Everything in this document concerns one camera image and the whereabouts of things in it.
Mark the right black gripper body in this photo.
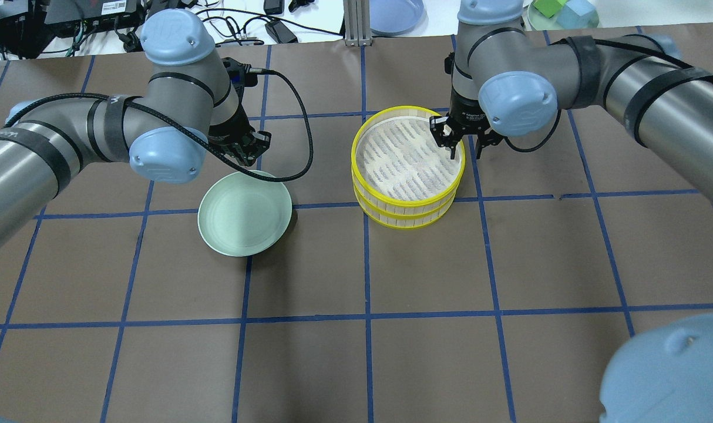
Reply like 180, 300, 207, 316
429, 53, 506, 147

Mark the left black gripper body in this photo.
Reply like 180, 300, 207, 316
208, 57, 271, 167

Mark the yellow steamer layer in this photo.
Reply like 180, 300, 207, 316
354, 188, 454, 230
351, 105, 466, 208

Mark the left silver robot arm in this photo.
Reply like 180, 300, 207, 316
0, 9, 271, 247

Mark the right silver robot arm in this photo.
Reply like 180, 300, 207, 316
429, 1, 713, 203

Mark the white steamer cloth liner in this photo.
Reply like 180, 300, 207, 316
355, 116, 462, 202

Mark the light green plate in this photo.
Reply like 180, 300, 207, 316
196, 172, 293, 257

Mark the black power adapter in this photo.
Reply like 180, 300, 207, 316
264, 21, 298, 45

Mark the green bowl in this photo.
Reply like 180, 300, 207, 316
527, 0, 600, 31

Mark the blue plate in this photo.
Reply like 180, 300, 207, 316
368, 1, 425, 36

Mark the green foam block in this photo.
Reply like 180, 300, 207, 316
532, 0, 568, 19

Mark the blue foam block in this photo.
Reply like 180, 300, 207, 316
556, 1, 599, 29

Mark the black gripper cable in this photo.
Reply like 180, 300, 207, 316
4, 68, 314, 183

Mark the aluminium frame post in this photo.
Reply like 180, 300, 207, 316
343, 0, 372, 46

